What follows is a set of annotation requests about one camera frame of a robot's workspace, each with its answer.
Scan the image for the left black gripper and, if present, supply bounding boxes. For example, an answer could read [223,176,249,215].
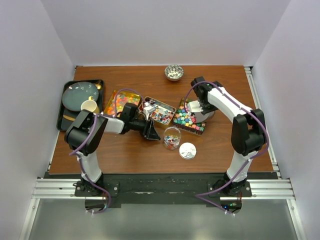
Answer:
[129,115,160,140]

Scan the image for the metal scoop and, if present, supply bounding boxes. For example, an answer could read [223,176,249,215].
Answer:
[192,111,215,123]

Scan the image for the gold tin of candies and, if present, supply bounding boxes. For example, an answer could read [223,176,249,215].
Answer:
[138,96,177,128]

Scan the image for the clear plastic jar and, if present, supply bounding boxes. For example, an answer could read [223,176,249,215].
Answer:
[163,126,182,150]

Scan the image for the tray of paper stars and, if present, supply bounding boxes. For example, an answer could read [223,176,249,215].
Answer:
[172,97,206,136]

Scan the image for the tin of translucent star candies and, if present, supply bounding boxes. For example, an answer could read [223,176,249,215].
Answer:
[103,90,141,116]

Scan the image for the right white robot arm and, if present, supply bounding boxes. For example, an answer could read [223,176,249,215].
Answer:
[187,76,269,197]

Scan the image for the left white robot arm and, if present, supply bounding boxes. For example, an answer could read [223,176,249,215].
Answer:
[64,103,161,196]

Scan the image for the white jar lid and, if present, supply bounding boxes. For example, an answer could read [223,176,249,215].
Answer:
[179,142,197,160]

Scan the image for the patterned ceramic bowl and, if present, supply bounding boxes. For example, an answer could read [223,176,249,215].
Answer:
[164,64,184,82]

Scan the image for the yellow cup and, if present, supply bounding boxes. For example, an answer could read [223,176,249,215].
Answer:
[80,99,100,114]

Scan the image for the gold spoon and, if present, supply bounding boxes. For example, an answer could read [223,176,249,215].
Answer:
[95,80,102,90]

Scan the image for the grey-blue plate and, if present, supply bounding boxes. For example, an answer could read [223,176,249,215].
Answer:
[62,81,99,112]

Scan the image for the black serving tray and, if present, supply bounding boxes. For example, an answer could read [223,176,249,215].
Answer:
[56,79,105,132]

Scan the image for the gold knife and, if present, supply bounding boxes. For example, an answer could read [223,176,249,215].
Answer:
[62,114,75,122]

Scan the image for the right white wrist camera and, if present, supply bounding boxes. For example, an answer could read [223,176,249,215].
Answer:
[187,100,203,114]

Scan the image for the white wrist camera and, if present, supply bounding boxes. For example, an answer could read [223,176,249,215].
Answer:
[143,105,156,120]
[187,100,203,114]

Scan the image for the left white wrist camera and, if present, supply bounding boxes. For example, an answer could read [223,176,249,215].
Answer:
[143,105,156,120]

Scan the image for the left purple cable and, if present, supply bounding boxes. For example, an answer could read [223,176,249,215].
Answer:
[68,88,147,214]

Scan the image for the purple cable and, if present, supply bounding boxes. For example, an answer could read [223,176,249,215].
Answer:
[183,81,271,210]
[68,88,147,214]

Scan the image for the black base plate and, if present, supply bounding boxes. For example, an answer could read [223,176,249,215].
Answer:
[74,173,252,210]

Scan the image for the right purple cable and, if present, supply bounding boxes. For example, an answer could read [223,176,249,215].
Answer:
[183,81,271,210]

